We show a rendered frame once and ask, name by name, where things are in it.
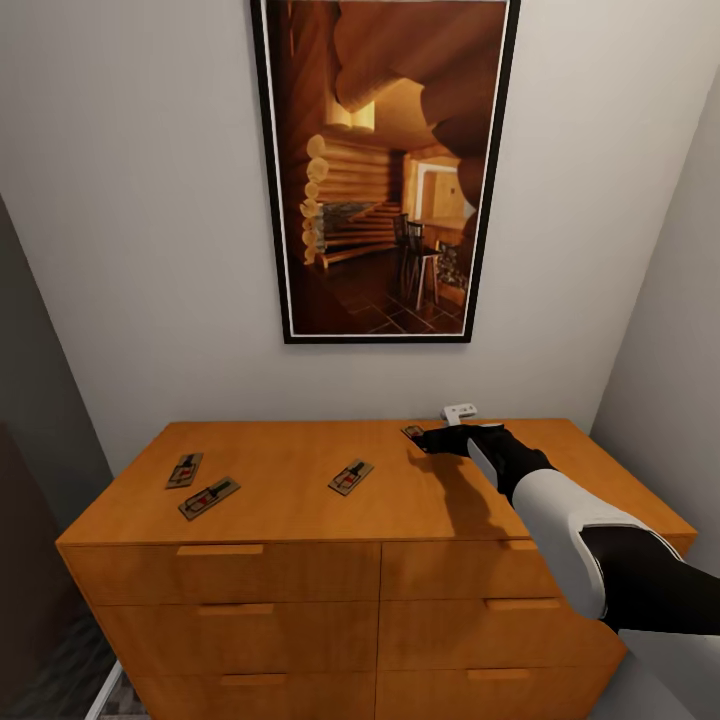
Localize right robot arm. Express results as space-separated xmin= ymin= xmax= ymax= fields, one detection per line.
xmin=412 ymin=404 xmax=720 ymax=720

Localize mousetrap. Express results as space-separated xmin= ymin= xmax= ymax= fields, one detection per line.
xmin=329 ymin=459 xmax=373 ymax=497
xmin=165 ymin=452 xmax=204 ymax=489
xmin=178 ymin=476 xmax=241 ymax=521
xmin=402 ymin=425 xmax=423 ymax=441

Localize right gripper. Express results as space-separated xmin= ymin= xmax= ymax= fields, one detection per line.
xmin=412 ymin=424 xmax=471 ymax=456

